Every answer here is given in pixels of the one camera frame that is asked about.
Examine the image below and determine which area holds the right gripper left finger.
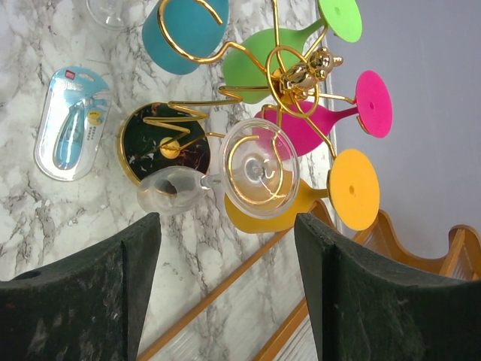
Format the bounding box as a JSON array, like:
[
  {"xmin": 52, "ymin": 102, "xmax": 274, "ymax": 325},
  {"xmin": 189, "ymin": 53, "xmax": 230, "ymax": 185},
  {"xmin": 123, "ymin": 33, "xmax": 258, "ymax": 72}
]
[{"xmin": 1, "ymin": 213, "xmax": 162, "ymax": 360}]

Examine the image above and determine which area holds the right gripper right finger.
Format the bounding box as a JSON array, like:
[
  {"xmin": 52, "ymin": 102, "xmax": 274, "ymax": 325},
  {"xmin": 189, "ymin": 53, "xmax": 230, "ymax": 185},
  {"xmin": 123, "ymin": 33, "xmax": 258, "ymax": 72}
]
[{"xmin": 294, "ymin": 214, "xmax": 480, "ymax": 360}]

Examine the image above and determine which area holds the orange plastic wine glass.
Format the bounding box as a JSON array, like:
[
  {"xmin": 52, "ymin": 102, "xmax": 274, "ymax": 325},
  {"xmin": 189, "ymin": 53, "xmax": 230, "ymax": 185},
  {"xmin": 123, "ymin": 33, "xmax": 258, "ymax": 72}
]
[{"xmin": 224, "ymin": 148, "xmax": 380, "ymax": 234}]

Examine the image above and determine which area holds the clear champagne flute back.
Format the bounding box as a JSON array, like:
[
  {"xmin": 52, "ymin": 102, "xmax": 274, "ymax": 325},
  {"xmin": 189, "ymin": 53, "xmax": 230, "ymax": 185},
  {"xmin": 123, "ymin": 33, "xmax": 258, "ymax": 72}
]
[{"xmin": 137, "ymin": 118, "xmax": 300, "ymax": 220}]

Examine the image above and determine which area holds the clear champagne flute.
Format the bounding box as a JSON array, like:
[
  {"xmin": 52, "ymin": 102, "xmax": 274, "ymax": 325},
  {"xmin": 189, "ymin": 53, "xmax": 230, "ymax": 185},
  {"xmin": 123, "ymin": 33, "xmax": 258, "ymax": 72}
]
[
  {"xmin": 137, "ymin": 118, "xmax": 300, "ymax": 220},
  {"xmin": 86, "ymin": 0, "xmax": 130, "ymax": 31}
]

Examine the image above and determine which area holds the pink plastic wine glass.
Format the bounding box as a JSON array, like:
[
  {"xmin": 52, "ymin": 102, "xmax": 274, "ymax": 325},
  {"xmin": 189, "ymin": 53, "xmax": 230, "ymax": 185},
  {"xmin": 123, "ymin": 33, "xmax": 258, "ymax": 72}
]
[{"xmin": 253, "ymin": 69, "xmax": 394, "ymax": 156}]

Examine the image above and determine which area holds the green plastic wine glass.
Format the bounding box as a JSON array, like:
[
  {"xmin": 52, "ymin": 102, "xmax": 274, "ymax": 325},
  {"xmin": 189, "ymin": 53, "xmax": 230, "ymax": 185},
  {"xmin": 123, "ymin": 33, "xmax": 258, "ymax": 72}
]
[{"xmin": 222, "ymin": 1, "xmax": 363, "ymax": 108}]

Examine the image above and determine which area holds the blue plastic wine glass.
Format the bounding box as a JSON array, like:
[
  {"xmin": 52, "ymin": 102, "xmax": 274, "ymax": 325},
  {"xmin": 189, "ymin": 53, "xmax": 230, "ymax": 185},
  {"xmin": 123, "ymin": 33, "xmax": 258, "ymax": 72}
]
[{"xmin": 142, "ymin": 0, "xmax": 229, "ymax": 75}]

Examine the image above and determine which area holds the wooden dish rack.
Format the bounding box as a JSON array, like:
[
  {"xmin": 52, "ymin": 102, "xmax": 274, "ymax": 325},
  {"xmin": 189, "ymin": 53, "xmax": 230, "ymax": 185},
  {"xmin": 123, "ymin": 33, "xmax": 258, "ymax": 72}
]
[{"xmin": 138, "ymin": 211, "xmax": 480, "ymax": 360}]

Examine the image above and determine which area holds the clear champagne flute front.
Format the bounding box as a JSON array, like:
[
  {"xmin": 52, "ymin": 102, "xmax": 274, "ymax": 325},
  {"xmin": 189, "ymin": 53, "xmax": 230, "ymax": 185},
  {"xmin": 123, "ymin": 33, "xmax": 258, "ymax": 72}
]
[{"xmin": 86, "ymin": 0, "xmax": 130, "ymax": 31}]

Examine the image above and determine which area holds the gold wire wine glass rack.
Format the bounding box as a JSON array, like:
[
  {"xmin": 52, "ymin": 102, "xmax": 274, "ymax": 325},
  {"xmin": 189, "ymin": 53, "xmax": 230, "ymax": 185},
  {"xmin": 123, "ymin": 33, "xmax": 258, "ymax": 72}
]
[{"xmin": 117, "ymin": 0, "xmax": 356, "ymax": 211}]

